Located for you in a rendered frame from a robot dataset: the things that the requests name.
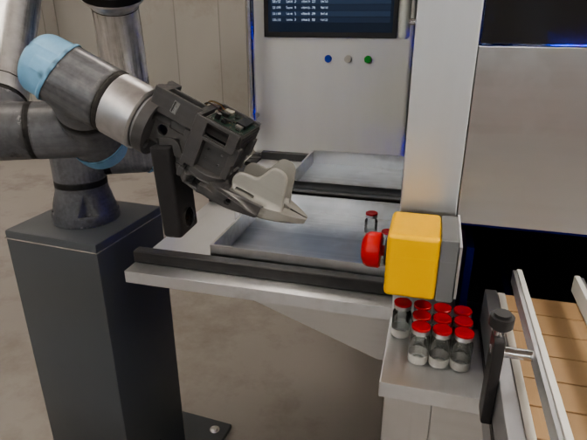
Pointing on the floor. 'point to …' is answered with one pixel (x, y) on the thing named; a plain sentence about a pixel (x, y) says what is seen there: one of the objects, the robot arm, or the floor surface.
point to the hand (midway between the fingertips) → (293, 219)
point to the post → (435, 145)
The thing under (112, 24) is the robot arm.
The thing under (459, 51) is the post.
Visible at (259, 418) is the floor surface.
